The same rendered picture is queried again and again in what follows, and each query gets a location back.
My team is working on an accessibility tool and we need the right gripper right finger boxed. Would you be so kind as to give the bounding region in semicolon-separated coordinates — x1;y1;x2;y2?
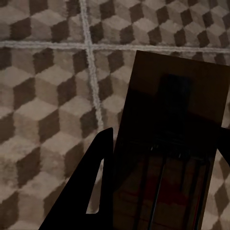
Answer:
218;127;230;166

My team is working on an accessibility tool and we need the mousetrap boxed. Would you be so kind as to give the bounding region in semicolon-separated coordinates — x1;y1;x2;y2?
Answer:
113;50;230;230

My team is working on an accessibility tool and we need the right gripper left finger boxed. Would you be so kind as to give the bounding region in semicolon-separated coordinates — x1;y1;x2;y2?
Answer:
39;127;113;230

